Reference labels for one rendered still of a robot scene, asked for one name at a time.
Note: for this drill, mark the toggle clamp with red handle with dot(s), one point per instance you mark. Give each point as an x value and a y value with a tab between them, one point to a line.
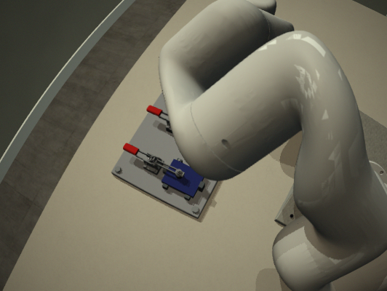
158	112

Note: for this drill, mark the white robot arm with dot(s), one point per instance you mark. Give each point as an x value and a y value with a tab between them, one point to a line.
225	120

